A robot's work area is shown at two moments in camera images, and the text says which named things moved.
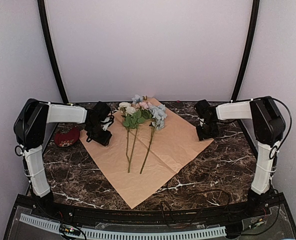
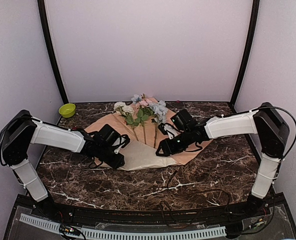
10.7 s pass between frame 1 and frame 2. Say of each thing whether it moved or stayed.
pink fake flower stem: moved
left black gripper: moved
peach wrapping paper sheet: moved
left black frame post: stayed
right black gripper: moved
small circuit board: stayed
